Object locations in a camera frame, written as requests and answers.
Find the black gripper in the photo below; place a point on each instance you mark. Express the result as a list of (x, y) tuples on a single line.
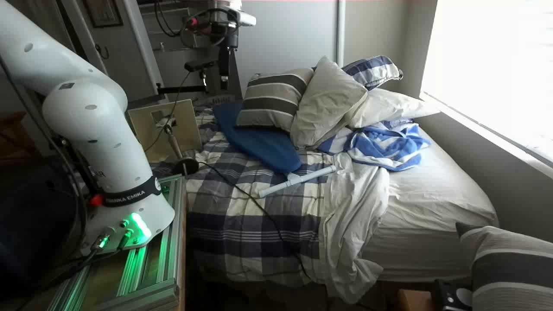
[(232, 35)]

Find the large white pillow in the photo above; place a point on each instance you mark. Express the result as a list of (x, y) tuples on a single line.
[(326, 104)]

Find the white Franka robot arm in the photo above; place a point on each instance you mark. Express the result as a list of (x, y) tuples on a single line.
[(87, 114)]

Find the grey striped pillow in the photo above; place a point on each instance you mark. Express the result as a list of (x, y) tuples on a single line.
[(270, 97), (507, 270)]

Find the blue plaid pillow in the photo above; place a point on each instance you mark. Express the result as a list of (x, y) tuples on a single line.
[(374, 69)]

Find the blue white striped pillow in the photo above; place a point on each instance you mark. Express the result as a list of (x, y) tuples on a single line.
[(334, 142)]

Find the flat white pillow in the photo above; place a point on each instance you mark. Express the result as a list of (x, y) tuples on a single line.
[(386, 104)]

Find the white shelf unit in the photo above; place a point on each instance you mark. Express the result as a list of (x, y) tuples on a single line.
[(167, 57)]

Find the beige board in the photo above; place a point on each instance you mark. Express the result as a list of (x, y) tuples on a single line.
[(187, 132)]

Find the dark blue cushion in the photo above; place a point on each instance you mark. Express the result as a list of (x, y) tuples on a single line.
[(260, 144)]

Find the small stand with black base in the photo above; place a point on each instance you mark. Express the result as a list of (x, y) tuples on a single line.
[(186, 166)]

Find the white plastic tube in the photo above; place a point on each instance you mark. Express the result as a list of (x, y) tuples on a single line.
[(295, 180)]

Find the blue white crumpled cloth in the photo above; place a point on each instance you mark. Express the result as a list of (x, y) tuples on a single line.
[(386, 147)]

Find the blue plaid blanket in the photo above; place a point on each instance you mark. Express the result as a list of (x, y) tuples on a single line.
[(243, 230)]

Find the white crumpled duvet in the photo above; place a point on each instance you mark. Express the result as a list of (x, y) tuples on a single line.
[(357, 218)]

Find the brown wooden furniture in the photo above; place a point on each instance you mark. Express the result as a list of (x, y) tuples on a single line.
[(15, 139)]

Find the mattress with white sheet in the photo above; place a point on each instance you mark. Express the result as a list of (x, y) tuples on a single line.
[(433, 208)]

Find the window with white blinds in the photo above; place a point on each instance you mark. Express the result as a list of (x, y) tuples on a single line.
[(495, 62)]

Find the black bag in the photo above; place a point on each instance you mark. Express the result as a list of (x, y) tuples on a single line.
[(35, 230)]

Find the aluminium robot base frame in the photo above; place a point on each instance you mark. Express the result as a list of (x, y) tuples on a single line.
[(144, 270)]

